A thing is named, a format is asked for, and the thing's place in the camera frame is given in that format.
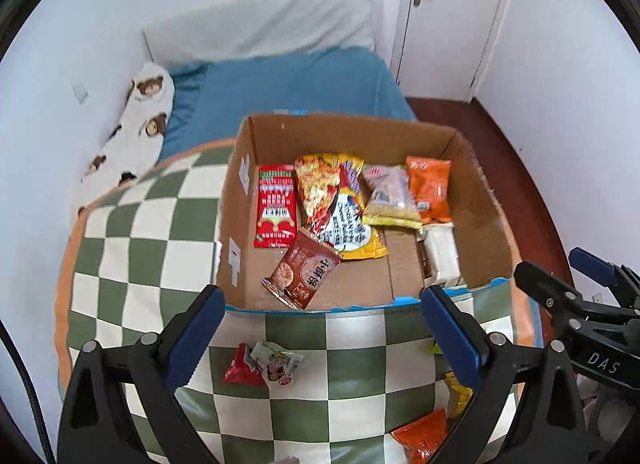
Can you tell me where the white snack packet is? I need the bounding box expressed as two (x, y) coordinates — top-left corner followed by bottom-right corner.
(418, 223), (464, 288)

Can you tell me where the clear yellow pastry packet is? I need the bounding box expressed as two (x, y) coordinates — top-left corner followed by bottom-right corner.
(362, 165), (422, 231)

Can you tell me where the brown crisp cake packet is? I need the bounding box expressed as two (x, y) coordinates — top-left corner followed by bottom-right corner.
(262, 229), (342, 310)

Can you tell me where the yellow instant noodle packet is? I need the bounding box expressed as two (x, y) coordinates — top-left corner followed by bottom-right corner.
(294, 153), (388, 260)

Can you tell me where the red green spicy strip packet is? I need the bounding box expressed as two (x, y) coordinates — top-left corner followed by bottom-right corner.
(254, 165), (298, 248)

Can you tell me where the yellow snack packet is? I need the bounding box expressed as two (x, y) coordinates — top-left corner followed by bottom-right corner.
(430, 343), (473, 421)

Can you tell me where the tall orange snack packet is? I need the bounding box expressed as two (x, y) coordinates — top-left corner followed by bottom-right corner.
(392, 409), (448, 464)

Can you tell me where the green white checkered mat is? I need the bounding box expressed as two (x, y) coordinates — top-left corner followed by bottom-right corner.
(53, 137), (544, 464)

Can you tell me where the small red white packet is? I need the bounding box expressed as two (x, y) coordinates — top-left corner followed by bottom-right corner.
(222, 341), (304, 387)

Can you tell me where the open cardboard milk box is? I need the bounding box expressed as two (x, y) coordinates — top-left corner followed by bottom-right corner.
(217, 114), (513, 312)

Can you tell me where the white bear print pillow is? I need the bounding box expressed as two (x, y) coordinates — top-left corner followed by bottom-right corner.
(76, 62), (175, 211)

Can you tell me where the white door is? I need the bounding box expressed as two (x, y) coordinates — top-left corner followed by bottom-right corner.
(397, 0), (501, 101)

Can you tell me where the blue bed sheet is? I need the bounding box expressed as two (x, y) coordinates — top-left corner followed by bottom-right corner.
(160, 48), (416, 161)

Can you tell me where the black cable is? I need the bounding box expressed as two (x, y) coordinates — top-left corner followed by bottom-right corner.
(0, 319), (57, 464)

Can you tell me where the wall outlet left wall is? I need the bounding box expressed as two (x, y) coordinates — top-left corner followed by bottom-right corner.
(72, 82), (89, 104)

